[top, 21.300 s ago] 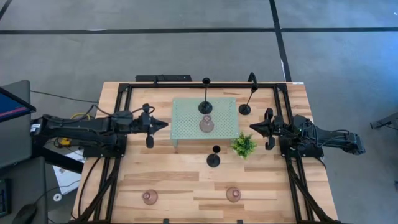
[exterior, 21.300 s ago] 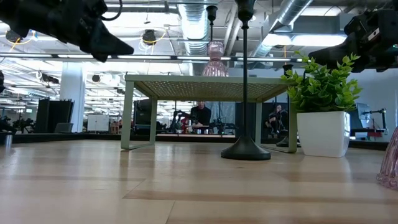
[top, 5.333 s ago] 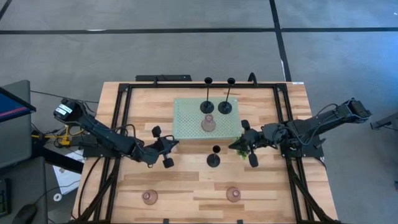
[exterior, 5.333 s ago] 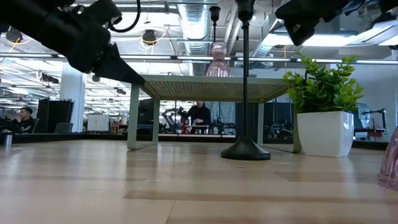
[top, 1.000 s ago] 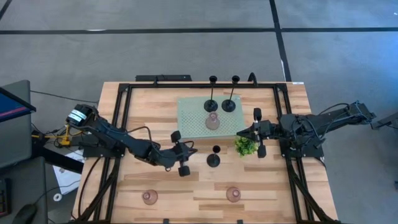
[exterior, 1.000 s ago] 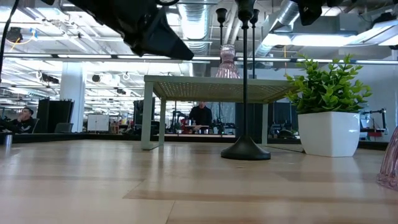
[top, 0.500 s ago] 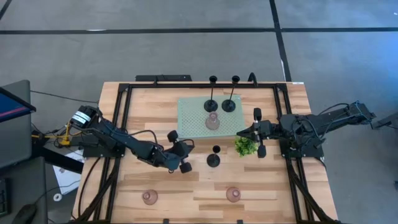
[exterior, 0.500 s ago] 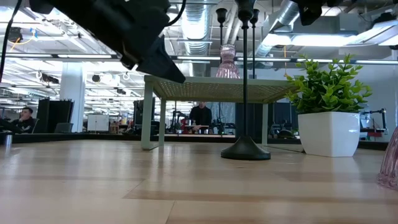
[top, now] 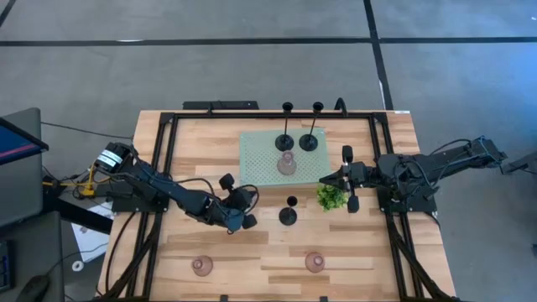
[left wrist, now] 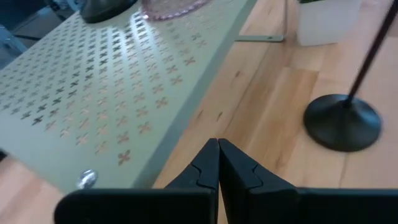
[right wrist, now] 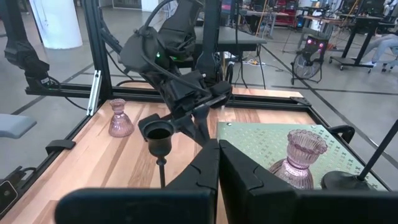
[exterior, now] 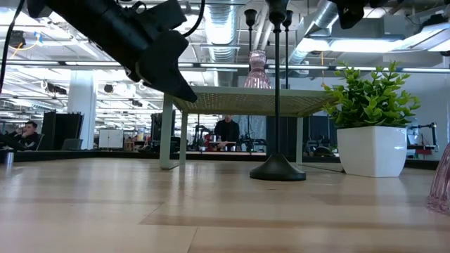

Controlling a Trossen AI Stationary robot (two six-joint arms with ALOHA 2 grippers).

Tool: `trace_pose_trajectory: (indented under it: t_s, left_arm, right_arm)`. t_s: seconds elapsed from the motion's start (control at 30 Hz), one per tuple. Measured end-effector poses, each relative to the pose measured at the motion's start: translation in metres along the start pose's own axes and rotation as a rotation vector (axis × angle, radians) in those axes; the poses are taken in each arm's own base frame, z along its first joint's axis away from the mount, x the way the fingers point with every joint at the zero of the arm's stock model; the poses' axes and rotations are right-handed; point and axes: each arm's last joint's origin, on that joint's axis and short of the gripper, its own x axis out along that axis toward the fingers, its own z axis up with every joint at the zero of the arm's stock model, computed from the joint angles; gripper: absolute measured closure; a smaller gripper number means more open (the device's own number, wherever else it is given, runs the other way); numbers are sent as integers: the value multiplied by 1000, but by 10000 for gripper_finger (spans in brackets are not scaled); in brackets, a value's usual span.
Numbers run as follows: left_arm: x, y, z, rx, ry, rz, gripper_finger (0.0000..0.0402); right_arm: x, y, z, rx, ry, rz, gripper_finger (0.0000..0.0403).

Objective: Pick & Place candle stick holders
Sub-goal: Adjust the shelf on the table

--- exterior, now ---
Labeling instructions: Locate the silver spiral ceiling duct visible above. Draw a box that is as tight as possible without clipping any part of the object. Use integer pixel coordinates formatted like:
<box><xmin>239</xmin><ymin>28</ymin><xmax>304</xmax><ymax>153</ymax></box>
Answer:
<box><xmin>202</xmin><ymin>2</ymin><xmax>240</xmax><ymax>87</ymax></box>
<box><xmin>281</xmin><ymin>0</ymin><xmax>340</xmax><ymax>67</ymax></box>

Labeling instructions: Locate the black hanging cable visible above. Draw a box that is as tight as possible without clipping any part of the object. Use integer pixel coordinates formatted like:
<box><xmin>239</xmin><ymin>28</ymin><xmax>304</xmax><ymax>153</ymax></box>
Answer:
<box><xmin>0</xmin><ymin>0</ymin><xmax>27</xmax><ymax>95</ymax></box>

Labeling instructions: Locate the white pillar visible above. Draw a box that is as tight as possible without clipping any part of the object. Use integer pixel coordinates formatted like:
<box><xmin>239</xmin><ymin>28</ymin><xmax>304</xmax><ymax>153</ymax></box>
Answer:
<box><xmin>66</xmin><ymin>69</ymin><xmax>97</xmax><ymax>151</ymax></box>

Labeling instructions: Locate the tall black candlestick holder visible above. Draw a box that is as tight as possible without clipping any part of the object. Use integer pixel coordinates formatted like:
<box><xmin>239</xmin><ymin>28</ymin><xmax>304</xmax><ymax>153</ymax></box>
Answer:
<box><xmin>248</xmin><ymin>0</ymin><xmax>307</xmax><ymax>183</ymax></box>
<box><xmin>243</xmin><ymin>8</ymin><xmax>259</xmax><ymax>53</ymax></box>
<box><xmin>281</xmin><ymin>9</ymin><xmax>295</xmax><ymax>90</ymax></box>

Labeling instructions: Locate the green perforated metal shelf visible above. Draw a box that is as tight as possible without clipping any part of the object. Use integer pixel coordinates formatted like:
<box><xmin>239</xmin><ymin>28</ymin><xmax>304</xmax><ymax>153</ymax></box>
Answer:
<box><xmin>158</xmin><ymin>85</ymin><xmax>339</xmax><ymax>170</ymax></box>

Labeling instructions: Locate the green artificial plant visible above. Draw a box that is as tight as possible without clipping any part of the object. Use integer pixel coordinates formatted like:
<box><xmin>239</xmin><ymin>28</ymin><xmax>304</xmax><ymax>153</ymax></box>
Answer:
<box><xmin>321</xmin><ymin>60</ymin><xmax>422</xmax><ymax>129</ymax></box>

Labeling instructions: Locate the white cabinet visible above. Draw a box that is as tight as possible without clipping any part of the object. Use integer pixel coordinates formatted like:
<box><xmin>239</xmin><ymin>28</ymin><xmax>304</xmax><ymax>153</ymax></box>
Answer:
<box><xmin>98</xmin><ymin>128</ymin><xmax>125</xmax><ymax>150</ymax></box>

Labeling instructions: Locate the white plant pot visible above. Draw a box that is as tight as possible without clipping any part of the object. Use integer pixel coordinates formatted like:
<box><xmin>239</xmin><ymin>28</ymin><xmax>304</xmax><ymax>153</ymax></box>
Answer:
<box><xmin>335</xmin><ymin>125</ymin><xmax>409</xmax><ymax>179</ymax></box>

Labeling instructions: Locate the black cabinet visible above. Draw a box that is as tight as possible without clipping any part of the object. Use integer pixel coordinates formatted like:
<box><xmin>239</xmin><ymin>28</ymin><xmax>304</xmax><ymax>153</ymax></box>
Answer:
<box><xmin>39</xmin><ymin>111</ymin><xmax>85</xmax><ymax>152</ymax></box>

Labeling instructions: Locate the person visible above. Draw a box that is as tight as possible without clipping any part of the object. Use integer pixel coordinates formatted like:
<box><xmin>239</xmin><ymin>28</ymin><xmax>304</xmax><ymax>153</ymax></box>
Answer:
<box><xmin>5</xmin><ymin>120</ymin><xmax>42</xmax><ymax>152</ymax></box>
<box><xmin>213</xmin><ymin>114</ymin><xmax>241</xmax><ymax>153</ymax></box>

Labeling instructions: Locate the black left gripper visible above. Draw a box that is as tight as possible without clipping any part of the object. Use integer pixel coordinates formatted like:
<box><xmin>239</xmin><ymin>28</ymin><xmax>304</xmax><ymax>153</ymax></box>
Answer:
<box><xmin>104</xmin><ymin>0</ymin><xmax>199</xmax><ymax>104</ymax></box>

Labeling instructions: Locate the pink ribbed glass candle holder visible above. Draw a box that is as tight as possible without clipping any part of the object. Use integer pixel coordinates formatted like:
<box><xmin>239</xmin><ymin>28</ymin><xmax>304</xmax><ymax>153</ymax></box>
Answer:
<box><xmin>425</xmin><ymin>141</ymin><xmax>450</xmax><ymax>216</ymax></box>
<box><xmin>243</xmin><ymin>49</ymin><xmax>273</xmax><ymax>90</ymax></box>

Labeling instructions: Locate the black ceiling device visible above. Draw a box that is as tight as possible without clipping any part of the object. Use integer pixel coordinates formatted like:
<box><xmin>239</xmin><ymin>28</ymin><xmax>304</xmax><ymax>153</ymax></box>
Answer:
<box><xmin>6</xmin><ymin>30</ymin><xmax>27</xmax><ymax>48</ymax></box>

